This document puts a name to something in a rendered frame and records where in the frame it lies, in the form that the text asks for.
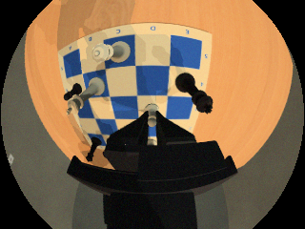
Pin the blue and cream chessboard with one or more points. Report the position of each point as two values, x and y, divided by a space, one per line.
159 54

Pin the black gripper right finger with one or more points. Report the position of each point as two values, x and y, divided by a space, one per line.
168 133

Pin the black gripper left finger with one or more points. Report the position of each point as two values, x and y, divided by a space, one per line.
135 132

